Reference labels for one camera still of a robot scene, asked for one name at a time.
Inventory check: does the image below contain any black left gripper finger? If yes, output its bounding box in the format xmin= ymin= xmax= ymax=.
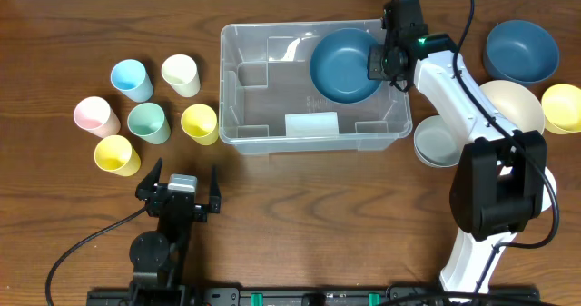
xmin=209 ymin=165 xmax=222 ymax=213
xmin=135 ymin=158 xmax=162 ymax=201

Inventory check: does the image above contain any dark blue bowl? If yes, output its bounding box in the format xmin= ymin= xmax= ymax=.
xmin=483 ymin=20 xmax=560 ymax=87
xmin=310 ymin=28 xmax=381 ymax=104

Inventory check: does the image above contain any clear plastic storage bin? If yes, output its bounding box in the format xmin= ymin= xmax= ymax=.
xmin=219 ymin=20 xmax=413 ymax=154

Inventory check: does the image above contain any grey small bowl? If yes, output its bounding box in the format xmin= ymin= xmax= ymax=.
xmin=414 ymin=115 xmax=461 ymax=168

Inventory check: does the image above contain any beige bowl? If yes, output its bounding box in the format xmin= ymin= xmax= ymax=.
xmin=480 ymin=80 xmax=546 ymax=133

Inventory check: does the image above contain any yellow small bowl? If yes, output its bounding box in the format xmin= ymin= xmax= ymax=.
xmin=541 ymin=84 xmax=580 ymax=134

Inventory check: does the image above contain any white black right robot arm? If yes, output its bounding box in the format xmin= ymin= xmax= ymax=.
xmin=368 ymin=0 xmax=560 ymax=300

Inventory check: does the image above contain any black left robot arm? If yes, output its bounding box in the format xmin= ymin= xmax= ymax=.
xmin=126 ymin=160 xmax=222 ymax=306

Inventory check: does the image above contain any yellow plastic cup front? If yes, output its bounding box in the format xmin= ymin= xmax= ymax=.
xmin=94 ymin=135 xmax=141 ymax=177

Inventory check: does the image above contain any green plastic cup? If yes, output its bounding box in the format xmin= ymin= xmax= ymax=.
xmin=127 ymin=103 xmax=171 ymax=144

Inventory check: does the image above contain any yellow plastic cup near bin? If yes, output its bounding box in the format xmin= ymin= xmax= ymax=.
xmin=181 ymin=104 xmax=219 ymax=146

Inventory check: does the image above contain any pink plastic cup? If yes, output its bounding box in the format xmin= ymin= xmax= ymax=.
xmin=74 ymin=96 xmax=121 ymax=138

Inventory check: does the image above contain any blue plastic cup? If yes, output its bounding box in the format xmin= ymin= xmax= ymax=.
xmin=110 ymin=59 xmax=153 ymax=103

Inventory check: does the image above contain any cream plastic cup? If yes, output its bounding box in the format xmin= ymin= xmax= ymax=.
xmin=162 ymin=54 xmax=201 ymax=97

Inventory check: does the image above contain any white small bowl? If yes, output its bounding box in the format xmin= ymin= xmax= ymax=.
xmin=542 ymin=165 xmax=558 ymax=212

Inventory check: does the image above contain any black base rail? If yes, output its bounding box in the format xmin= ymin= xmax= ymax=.
xmin=85 ymin=285 xmax=541 ymax=306

